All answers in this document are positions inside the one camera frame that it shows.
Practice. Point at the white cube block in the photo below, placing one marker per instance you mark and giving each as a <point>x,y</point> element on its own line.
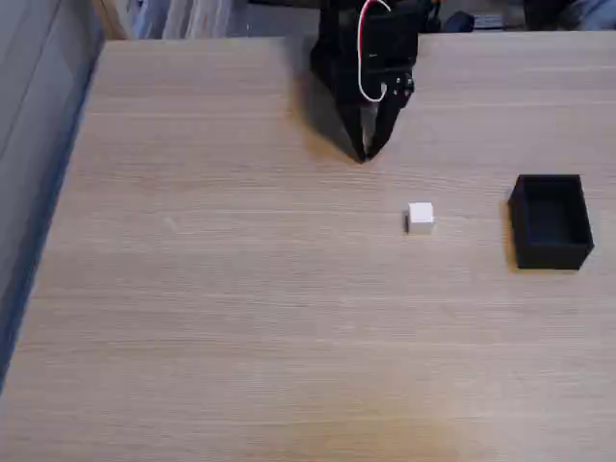
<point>420,216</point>

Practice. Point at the black open box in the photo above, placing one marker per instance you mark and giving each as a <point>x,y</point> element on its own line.
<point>553,250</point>

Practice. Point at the dark blue object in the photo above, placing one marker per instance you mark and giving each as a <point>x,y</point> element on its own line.
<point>457,21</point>

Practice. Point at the wooden frame post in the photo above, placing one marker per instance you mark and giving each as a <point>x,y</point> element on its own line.
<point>111,19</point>

